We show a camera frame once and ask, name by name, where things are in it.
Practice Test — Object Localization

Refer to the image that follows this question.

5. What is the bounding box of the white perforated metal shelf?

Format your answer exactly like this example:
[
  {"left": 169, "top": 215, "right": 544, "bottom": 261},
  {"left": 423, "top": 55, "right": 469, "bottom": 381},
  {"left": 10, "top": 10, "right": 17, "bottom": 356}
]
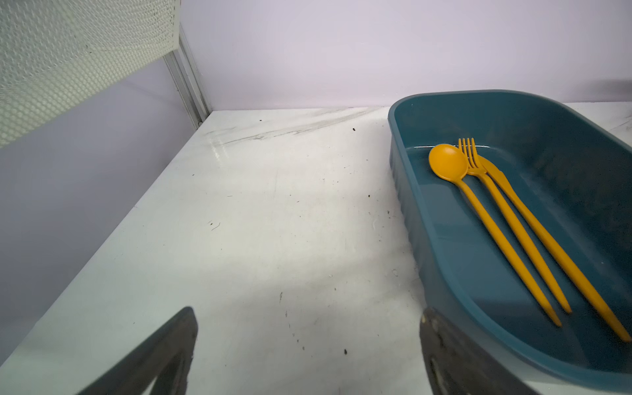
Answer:
[{"left": 1, "top": 1, "right": 181, "bottom": 146}]

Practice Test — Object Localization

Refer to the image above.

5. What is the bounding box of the yellow plastic spoon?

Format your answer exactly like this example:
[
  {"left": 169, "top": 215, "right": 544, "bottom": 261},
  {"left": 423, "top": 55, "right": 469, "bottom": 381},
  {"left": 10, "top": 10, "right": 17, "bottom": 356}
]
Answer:
[{"left": 429, "top": 144, "right": 562, "bottom": 327}]

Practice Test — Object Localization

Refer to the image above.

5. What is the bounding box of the aluminium frame profile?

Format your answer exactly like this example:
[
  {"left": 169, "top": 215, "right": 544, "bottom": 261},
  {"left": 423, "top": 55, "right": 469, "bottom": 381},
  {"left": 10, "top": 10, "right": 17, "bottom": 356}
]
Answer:
[{"left": 163, "top": 26, "right": 212, "bottom": 129}]

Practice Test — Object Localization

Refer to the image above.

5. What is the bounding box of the teal plastic oval tub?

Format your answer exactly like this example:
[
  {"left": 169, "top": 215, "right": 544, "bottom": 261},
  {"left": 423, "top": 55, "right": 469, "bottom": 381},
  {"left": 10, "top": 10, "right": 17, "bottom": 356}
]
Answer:
[{"left": 387, "top": 90, "right": 632, "bottom": 394}]

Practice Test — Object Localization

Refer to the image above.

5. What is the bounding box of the yellow plastic fork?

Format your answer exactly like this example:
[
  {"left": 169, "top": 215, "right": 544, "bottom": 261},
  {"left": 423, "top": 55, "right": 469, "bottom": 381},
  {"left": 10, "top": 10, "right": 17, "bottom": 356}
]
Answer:
[{"left": 458, "top": 138, "right": 572, "bottom": 314}]

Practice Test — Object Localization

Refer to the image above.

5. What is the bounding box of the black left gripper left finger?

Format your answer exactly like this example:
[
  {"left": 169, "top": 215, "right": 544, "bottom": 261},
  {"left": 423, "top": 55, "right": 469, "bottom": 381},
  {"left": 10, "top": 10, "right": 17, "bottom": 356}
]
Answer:
[{"left": 80, "top": 306, "right": 198, "bottom": 394}]

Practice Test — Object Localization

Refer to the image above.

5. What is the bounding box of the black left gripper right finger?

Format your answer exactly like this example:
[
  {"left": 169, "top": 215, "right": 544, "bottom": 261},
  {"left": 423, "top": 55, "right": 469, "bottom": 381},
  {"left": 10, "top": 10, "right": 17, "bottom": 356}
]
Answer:
[{"left": 420, "top": 308, "right": 536, "bottom": 395}]

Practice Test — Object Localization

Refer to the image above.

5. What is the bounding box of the yellow plastic knife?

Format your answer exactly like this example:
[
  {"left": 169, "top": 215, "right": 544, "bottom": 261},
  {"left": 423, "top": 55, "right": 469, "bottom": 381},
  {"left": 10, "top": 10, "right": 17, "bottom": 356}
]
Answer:
[{"left": 478, "top": 155, "right": 631, "bottom": 342}]

